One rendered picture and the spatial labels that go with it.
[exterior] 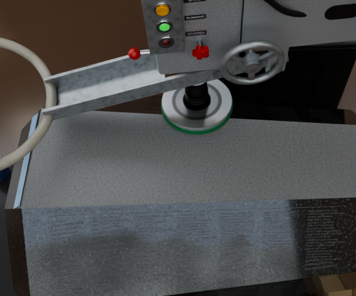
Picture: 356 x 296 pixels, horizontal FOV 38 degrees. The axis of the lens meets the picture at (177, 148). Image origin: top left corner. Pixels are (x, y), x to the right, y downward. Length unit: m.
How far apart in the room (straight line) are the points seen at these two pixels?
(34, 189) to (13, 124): 1.19
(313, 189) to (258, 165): 0.16
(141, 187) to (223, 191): 0.23
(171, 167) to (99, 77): 0.34
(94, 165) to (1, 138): 1.21
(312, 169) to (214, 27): 0.55
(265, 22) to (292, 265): 0.71
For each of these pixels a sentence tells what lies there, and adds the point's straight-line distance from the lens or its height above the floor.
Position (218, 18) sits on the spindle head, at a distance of 1.15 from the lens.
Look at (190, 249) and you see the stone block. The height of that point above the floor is 0.72.
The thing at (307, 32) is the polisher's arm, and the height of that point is 1.22.
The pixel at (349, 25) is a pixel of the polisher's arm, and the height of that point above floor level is 1.23.
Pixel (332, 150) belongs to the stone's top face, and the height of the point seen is 0.82.
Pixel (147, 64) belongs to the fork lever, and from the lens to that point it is 1.50.
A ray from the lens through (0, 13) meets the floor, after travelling 3.20.
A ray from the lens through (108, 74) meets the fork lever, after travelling 1.53.
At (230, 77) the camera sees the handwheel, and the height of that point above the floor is 1.16.
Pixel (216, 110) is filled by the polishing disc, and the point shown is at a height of 0.85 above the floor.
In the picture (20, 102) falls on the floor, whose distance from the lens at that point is 2.77.
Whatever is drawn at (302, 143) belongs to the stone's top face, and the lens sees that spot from 1.55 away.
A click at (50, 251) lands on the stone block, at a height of 0.73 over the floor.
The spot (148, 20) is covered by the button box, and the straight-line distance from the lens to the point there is 1.11.
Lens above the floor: 2.16
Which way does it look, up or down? 61 degrees down
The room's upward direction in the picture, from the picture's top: 7 degrees counter-clockwise
